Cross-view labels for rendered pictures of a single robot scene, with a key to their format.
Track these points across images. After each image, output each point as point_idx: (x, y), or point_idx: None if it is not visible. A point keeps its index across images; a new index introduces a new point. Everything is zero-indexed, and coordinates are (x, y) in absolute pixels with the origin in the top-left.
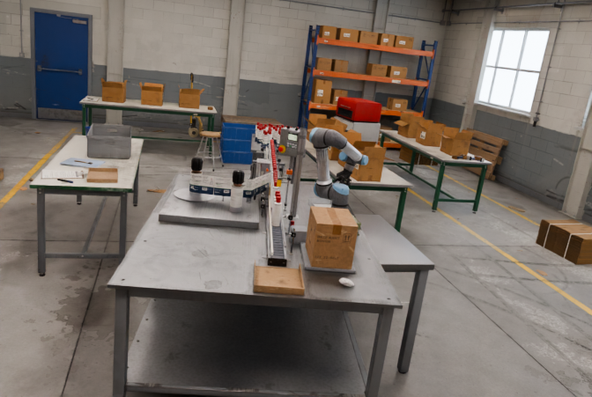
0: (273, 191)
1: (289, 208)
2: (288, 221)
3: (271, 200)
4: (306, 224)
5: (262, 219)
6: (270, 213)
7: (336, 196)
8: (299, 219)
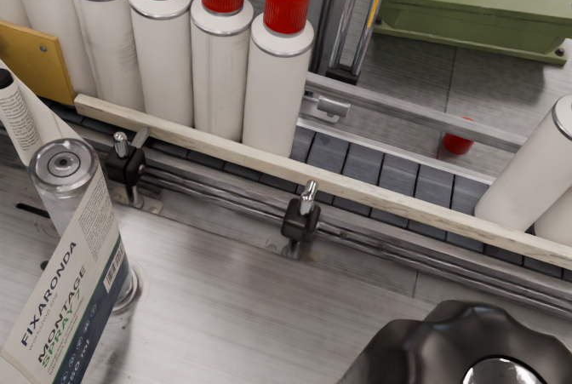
0: (298, 75)
1: None
2: (394, 136)
3: (281, 131)
4: (427, 71)
5: (370, 275)
6: (500, 231)
7: None
8: (363, 77)
